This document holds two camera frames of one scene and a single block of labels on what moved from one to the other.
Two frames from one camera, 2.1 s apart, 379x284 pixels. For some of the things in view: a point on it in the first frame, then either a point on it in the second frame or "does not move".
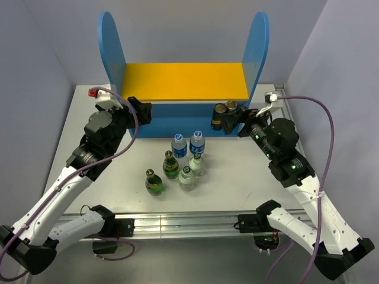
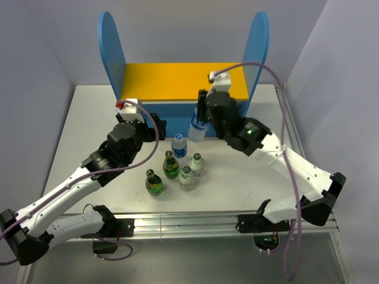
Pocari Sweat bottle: (179, 147) does not move
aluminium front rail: (187, 225) does not move
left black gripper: (143, 110) → (160, 125)
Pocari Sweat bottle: (197, 142) → (198, 129)
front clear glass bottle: (186, 179) does not move
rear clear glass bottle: (196, 164) does not move
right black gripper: (230, 120) → (201, 105)
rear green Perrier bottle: (170, 165) does not move
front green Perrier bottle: (153, 184) does not move
